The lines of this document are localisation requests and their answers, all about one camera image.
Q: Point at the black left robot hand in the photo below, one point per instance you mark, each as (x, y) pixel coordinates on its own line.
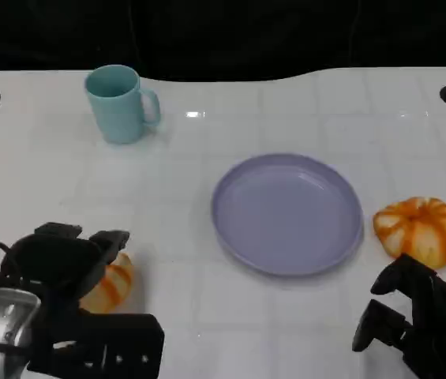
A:
(61, 268)

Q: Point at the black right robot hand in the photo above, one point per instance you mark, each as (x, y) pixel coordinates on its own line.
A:
(439, 320)

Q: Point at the orange white toy bread roll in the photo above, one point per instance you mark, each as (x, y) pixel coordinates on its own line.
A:
(114, 282)
(420, 229)

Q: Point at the pale green mug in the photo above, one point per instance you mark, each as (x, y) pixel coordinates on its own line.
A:
(118, 112)

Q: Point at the lilac plate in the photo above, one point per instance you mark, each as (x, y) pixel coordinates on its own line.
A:
(285, 215)

